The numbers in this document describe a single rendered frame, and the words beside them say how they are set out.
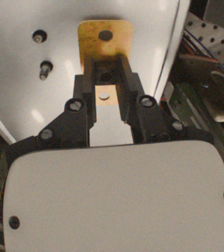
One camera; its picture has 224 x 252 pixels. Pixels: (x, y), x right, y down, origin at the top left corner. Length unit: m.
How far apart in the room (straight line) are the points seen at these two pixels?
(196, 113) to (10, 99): 0.20
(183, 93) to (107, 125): 0.10
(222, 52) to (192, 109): 0.48
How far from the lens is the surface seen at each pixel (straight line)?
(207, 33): 0.56
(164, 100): 0.38
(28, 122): 0.21
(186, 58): 0.26
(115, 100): 0.16
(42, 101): 0.18
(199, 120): 0.18
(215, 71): 0.26
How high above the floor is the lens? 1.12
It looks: 35 degrees down
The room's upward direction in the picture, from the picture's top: 173 degrees clockwise
